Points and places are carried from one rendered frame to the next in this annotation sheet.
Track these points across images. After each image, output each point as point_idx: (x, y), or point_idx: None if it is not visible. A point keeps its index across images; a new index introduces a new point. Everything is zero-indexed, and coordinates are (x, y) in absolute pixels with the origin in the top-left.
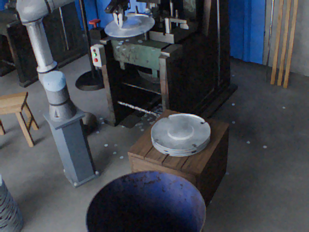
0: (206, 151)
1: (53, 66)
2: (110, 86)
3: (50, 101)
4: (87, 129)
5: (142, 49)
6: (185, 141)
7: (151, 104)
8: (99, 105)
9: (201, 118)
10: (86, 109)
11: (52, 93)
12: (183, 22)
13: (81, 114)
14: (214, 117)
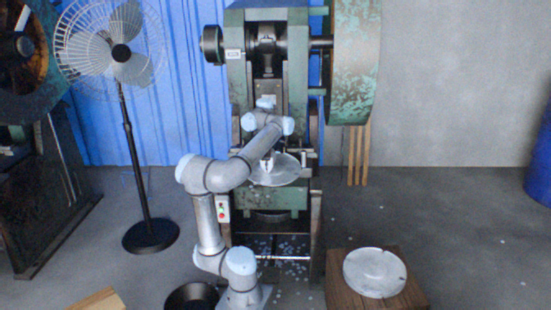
0: (411, 280)
1: (225, 242)
2: (231, 242)
3: (242, 288)
4: (203, 304)
5: (281, 190)
6: (389, 277)
7: (251, 245)
8: (189, 267)
9: (377, 248)
10: (175, 278)
11: (248, 277)
12: (310, 151)
13: (269, 289)
14: (328, 239)
